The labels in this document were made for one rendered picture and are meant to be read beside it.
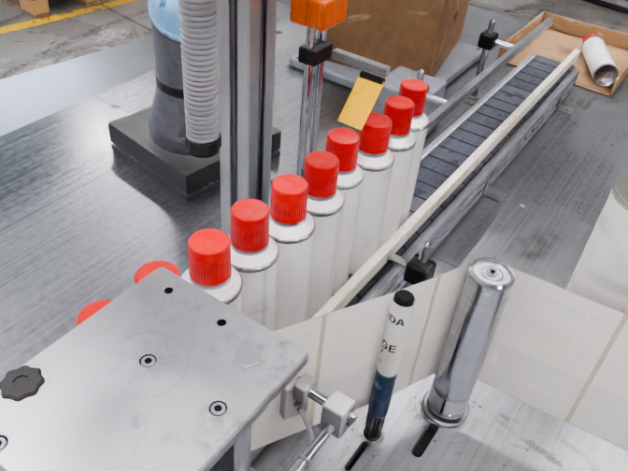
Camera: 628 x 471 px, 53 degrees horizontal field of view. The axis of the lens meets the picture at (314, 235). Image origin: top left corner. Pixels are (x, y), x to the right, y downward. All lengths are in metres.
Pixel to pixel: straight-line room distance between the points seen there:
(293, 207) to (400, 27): 0.79
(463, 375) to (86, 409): 0.37
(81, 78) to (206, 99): 0.78
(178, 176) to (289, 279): 0.40
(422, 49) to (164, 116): 0.55
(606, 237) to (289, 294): 0.33
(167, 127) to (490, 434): 0.62
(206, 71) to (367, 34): 0.78
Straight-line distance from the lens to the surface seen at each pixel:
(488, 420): 0.67
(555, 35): 1.77
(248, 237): 0.52
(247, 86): 0.69
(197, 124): 0.59
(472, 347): 0.57
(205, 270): 0.49
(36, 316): 0.82
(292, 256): 0.58
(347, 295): 0.70
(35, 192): 1.02
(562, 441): 0.69
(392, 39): 1.31
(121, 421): 0.32
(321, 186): 0.59
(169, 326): 0.35
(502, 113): 1.21
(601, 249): 0.71
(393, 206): 0.76
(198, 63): 0.56
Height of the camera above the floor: 1.40
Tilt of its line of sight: 39 degrees down
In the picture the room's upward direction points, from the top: 6 degrees clockwise
